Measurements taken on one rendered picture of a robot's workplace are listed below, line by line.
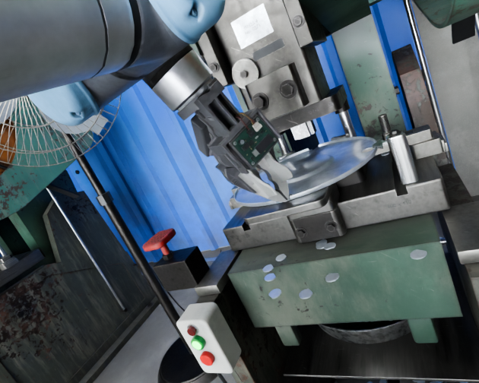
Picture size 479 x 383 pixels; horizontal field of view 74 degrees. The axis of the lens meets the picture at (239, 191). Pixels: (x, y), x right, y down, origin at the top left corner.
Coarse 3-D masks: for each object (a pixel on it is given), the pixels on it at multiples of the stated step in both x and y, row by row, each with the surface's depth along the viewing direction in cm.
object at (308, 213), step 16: (320, 192) 49; (336, 192) 62; (256, 208) 54; (272, 208) 51; (288, 208) 48; (304, 208) 47; (320, 208) 60; (336, 208) 59; (304, 224) 62; (320, 224) 61; (336, 224) 60; (304, 240) 64
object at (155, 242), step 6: (156, 234) 74; (162, 234) 72; (168, 234) 70; (174, 234) 72; (150, 240) 71; (156, 240) 70; (162, 240) 68; (168, 240) 70; (144, 246) 69; (150, 246) 68; (156, 246) 68; (162, 246) 68; (168, 252) 72
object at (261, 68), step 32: (256, 0) 58; (224, 32) 62; (256, 32) 60; (288, 32) 58; (256, 64) 62; (288, 64) 60; (320, 64) 69; (256, 96) 62; (288, 96) 60; (320, 96) 61
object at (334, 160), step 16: (320, 144) 75; (336, 144) 70; (352, 144) 65; (368, 144) 60; (288, 160) 75; (304, 160) 67; (320, 160) 62; (336, 160) 59; (352, 160) 56; (368, 160) 52; (304, 176) 58; (320, 176) 55; (336, 176) 52; (240, 192) 67; (304, 192) 50
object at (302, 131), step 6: (312, 120) 72; (300, 126) 70; (306, 126) 70; (312, 126) 70; (294, 132) 72; (300, 132) 71; (306, 132) 70; (312, 132) 71; (294, 138) 73; (300, 138) 71
